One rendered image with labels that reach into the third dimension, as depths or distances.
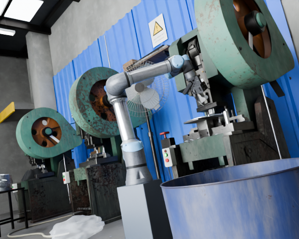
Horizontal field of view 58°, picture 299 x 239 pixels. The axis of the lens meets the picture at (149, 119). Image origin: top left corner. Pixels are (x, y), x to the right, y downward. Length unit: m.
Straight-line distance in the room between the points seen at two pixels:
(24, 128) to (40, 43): 3.41
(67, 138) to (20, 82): 4.25
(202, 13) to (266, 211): 1.38
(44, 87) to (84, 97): 4.07
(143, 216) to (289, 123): 2.05
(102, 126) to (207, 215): 2.46
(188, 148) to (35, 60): 5.69
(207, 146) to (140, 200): 0.69
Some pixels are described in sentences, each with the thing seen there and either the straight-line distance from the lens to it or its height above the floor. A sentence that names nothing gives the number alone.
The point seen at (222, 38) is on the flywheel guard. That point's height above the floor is 1.18.
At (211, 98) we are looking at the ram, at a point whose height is 0.92.
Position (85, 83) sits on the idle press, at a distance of 3.06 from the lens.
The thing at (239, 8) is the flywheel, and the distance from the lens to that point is 2.18.
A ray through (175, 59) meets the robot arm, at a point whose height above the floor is 1.11.
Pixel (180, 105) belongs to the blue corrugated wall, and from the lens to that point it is 3.81.
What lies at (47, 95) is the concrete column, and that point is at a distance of 6.97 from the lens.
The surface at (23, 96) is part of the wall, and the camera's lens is 8.59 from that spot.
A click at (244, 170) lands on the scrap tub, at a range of 1.02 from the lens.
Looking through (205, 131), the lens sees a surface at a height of 0.69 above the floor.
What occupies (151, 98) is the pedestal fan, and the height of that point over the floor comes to 1.16.
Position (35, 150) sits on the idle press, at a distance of 4.49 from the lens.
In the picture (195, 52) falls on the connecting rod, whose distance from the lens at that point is 2.20.
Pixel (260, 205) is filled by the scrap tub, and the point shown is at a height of 0.42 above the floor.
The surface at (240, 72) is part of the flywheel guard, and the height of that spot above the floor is 0.98.
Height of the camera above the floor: 0.55
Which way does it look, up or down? 9 degrees up
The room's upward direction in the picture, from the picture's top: 11 degrees counter-clockwise
